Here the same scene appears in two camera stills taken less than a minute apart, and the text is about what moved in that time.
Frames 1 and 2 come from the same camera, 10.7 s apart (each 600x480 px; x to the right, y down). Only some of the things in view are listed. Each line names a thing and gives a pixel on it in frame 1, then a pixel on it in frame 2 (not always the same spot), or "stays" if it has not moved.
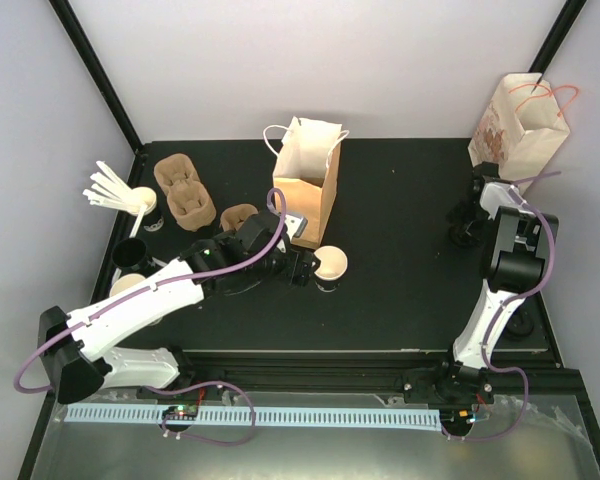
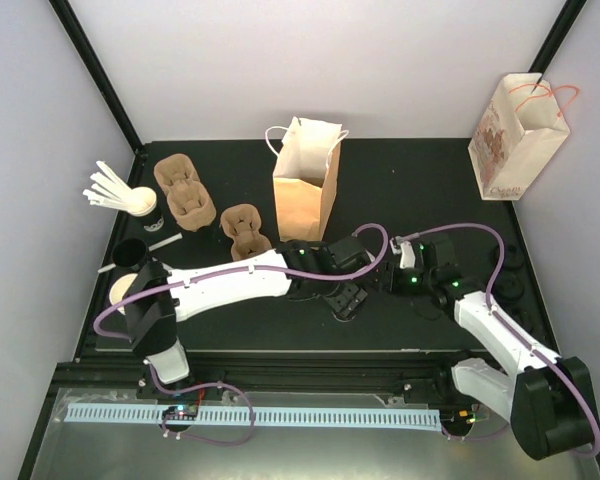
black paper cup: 131,254 stays
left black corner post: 93,64 stays
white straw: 118,271 → 151,248
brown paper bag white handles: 306,172 stays
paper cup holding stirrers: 141,196 stays
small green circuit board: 183,412 stays
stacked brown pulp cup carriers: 188,199 stays
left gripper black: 304,271 → 347,303
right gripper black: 476,236 → 391,269
